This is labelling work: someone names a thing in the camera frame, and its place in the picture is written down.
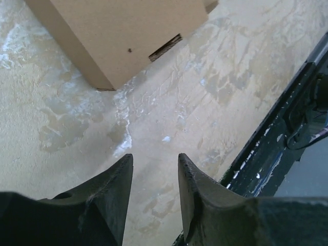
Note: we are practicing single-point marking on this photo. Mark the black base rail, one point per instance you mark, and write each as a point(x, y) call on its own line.
point(296, 122)

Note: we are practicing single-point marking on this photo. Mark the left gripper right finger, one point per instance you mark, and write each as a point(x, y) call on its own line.
point(214, 215)

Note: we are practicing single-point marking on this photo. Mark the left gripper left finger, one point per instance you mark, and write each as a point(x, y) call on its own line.
point(92, 213)

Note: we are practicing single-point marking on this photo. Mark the cardboard box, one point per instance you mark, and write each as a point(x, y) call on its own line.
point(111, 41)

